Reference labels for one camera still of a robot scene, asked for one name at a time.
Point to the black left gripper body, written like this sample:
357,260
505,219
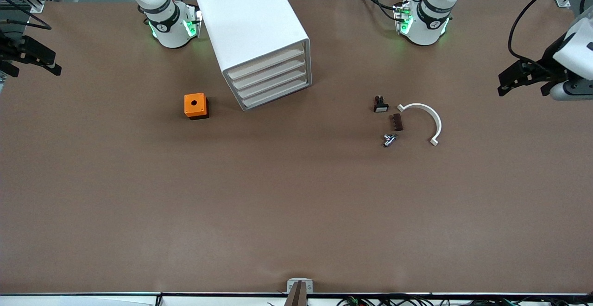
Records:
547,62

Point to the orange button enclosure box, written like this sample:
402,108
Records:
189,109

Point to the grey metal bracket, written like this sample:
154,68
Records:
291,287

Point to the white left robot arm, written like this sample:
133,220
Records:
431,23

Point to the small black switch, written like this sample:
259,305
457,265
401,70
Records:
381,106

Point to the small brown block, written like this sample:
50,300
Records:
398,123

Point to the white table edge rail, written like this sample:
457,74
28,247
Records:
92,300

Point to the white curved plastic piece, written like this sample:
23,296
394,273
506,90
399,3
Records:
438,125

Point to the small silver metal fitting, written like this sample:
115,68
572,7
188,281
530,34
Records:
389,140

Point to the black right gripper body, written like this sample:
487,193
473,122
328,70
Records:
9,49

